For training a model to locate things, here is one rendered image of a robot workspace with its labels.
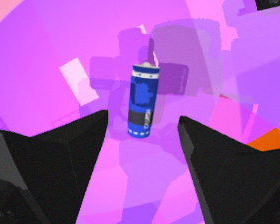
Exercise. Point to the blue battery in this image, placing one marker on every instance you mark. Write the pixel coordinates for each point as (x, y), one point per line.
(144, 82)

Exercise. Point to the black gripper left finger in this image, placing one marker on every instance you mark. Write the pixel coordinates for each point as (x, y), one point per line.
(52, 169)

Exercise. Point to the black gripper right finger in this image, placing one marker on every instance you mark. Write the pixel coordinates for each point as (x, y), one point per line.
(232, 180)

